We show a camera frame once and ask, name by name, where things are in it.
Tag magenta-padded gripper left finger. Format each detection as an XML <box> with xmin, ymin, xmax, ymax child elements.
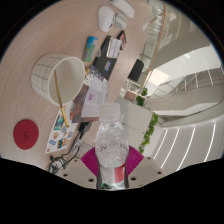
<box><xmin>59</xmin><ymin>147</ymin><xmax>101</xmax><ymax>190</ymax></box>

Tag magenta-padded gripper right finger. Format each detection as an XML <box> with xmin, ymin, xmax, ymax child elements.
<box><xmin>125</xmin><ymin>145</ymin><xmax>166</xmax><ymax>189</ymax></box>

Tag clear plastic water bottle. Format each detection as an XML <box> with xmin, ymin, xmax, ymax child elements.
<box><xmin>94</xmin><ymin>102</ymin><xmax>130</xmax><ymax>190</ymax></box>

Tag green plants atop cabinet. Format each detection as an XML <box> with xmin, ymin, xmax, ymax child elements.
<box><xmin>137</xmin><ymin>112</ymin><xmax>160</xmax><ymax>155</ymax></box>

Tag colourful sticker sheet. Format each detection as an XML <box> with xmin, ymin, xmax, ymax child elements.
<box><xmin>44</xmin><ymin>101</ymin><xmax>83</xmax><ymax>155</ymax></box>

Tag small potted plants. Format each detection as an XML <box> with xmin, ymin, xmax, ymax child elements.
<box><xmin>134</xmin><ymin>87</ymin><xmax>149</xmax><ymax>107</ymax></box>

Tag open paper booklet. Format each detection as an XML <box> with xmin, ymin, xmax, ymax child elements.
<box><xmin>71</xmin><ymin>64</ymin><xmax>110</xmax><ymax>124</ymax></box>

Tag flat round red coaster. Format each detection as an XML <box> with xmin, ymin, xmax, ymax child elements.
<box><xmin>12</xmin><ymin>119</ymin><xmax>40</xmax><ymax>151</ymax></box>

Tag thin yellow stick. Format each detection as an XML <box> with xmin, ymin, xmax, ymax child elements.
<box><xmin>53</xmin><ymin>69</ymin><xmax>70</xmax><ymax>128</ymax></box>

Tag black office chair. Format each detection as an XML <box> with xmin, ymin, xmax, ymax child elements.
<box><xmin>127</xmin><ymin>58</ymin><xmax>145</xmax><ymax>83</ymax></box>

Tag white grid-patterned cup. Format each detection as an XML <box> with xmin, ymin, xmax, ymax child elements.
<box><xmin>30</xmin><ymin>53</ymin><xmax>86</xmax><ymax>107</ymax></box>

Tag black tablet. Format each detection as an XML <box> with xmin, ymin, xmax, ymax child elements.
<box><xmin>92</xmin><ymin>34</ymin><xmax>118</xmax><ymax>81</ymax></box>

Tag white card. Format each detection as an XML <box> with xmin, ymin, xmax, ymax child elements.
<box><xmin>106</xmin><ymin>37</ymin><xmax>122</xmax><ymax>59</ymax></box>

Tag teal snack packet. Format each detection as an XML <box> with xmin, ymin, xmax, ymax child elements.
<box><xmin>82</xmin><ymin>35</ymin><xmax>99</xmax><ymax>63</ymax></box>

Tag dark red card case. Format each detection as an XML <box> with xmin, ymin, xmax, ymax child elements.
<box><xmin>116</xmin><ymin>29</ymin><xmax>128</xmax><ymax>51</ymax></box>

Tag small grey-white round device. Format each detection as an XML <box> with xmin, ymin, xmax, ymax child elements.
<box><xmin>114</xmin><ymin>13</ymin><xmax>129</xmax><ymax>30</ymax></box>

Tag white computer mouse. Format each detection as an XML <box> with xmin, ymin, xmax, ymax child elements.
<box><xmin>97</xmin><ymin>5</ymin><xmax>116</xmax><ymax>33</ymax></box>

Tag white power strip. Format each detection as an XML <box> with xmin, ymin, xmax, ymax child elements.
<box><xmin>109</xmin><ymin>0</ymin><xmax>136</xmax><ymax>19</ymax></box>

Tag tangled black cables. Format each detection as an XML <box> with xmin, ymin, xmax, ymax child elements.
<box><xmin>48</xmin><ymin>133</ymin><xmax>88</xmax><ymax>174</ymax></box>

